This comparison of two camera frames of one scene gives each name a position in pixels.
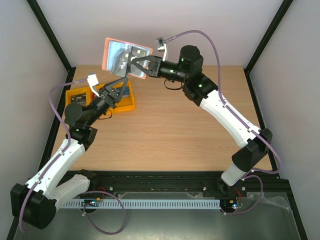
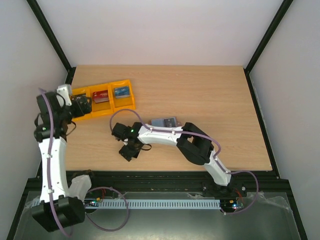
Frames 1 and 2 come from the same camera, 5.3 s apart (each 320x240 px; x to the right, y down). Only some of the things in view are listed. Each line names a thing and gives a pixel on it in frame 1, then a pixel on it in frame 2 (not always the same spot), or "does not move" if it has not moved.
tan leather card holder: (115, 56) -> (160, 122)
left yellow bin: (86, 90) does not move
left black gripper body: (108, 98) -> (79, 111)
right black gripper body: (154, 66) -> (129, 152)
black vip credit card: (119, 59) -> (169, 122)
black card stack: (79, 98) does not move
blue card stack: (126, 92) does not move
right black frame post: (285, 6) does not move
